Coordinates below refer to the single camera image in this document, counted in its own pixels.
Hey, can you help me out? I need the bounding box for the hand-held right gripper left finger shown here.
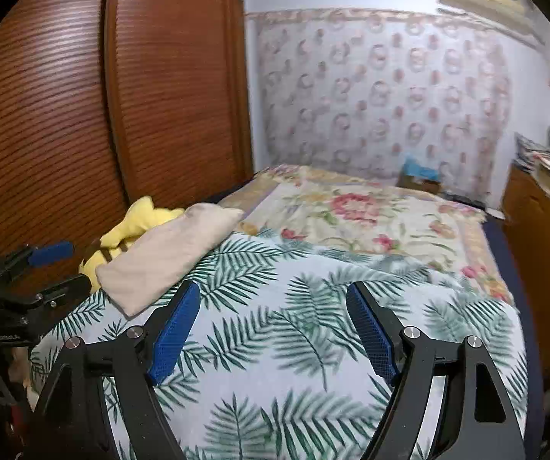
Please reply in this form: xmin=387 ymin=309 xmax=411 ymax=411
xmin=30 ymin=279 xmax=202 ymax=460

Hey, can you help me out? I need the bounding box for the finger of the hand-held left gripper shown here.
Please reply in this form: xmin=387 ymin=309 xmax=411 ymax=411
xmin=0 ymin=274 xmax=92 ymax=308
xmin=0 ymin=241 xmax=75 ymax=279

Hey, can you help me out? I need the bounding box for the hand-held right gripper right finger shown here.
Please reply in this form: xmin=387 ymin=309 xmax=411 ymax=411
xmin=345 ymin=280 xmax=527 ymax=460

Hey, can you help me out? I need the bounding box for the pink printed t-shirt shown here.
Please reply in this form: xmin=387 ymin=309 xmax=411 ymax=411
xmin=95 ymin=202 xmax=244 ymax=318

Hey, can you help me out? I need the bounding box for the leaf print blanket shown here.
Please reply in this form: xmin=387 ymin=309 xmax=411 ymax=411
xmin=28 ymin=230 xmax=530 ymax=460

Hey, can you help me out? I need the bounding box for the yellow plush toy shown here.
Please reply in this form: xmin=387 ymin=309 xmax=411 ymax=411
xmin=77 ymin=195 xmax=186 ymax=293

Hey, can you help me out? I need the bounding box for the floral blanket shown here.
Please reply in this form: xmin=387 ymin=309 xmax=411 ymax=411
xmin=217 ymin=164 xmax=515 ymax=305

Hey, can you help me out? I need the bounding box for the blue plastic bag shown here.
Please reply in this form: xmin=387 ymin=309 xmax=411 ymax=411
xmin=402 ymin=154 xmax=439 ymax=179

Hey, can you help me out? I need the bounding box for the wooden cabinet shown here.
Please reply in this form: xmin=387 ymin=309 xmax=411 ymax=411
xmin=501 ymin=163 xmax=550 ymax=375

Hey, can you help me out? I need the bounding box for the wooden louvred wardrobe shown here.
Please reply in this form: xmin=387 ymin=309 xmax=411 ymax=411
xmin=0 ymin=0 xmax=257 ymax=307

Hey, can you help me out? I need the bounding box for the patterned fabric bag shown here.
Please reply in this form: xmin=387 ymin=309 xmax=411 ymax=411
xmin=515 ymin=133 xmax=550 ymax=171

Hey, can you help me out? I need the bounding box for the circle patterned wall curtain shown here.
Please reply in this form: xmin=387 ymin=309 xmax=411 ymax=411
xmin=246 ymin=7 xmax=513 ymax=197

